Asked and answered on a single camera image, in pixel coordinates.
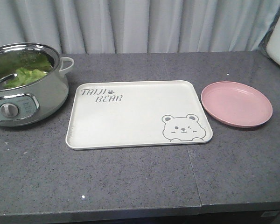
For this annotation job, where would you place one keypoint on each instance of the cream bear serving tray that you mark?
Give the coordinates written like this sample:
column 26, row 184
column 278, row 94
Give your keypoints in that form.
column 131, row 114

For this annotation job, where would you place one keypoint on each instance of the pink round plate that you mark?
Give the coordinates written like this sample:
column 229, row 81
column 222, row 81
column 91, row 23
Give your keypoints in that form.
column 236, row 104

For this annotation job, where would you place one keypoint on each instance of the green lettuce leaf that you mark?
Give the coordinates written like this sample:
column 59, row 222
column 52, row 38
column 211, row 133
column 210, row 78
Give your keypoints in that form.
column 20, row 68

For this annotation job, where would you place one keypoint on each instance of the white pleated curtain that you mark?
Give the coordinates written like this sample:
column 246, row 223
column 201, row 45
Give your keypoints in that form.
column 138, row 26

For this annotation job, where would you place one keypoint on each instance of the green electric cooking pot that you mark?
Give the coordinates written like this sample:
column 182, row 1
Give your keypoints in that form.
column 36, row 101

